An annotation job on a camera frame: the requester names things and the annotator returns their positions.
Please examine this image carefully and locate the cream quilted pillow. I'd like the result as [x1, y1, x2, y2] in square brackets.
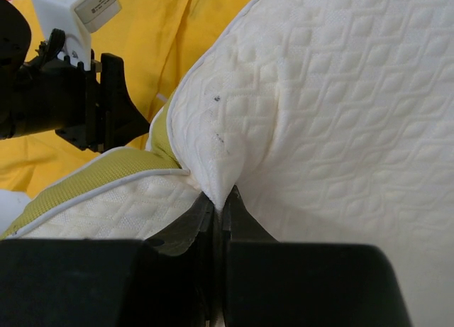
[3, 0, 453, 326]

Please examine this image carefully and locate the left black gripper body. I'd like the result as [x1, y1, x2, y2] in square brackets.
[1, 0, 105, 153]

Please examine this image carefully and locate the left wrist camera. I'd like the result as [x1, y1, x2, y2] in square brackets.
[32, 0, 121, 71]

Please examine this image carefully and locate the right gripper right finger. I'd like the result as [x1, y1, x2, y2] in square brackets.
[221, 185, 277, 243]

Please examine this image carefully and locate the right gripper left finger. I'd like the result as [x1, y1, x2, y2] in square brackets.
[145, 193, 215, 257]

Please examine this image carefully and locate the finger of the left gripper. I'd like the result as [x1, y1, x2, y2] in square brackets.
[99, 53, 150, 151]

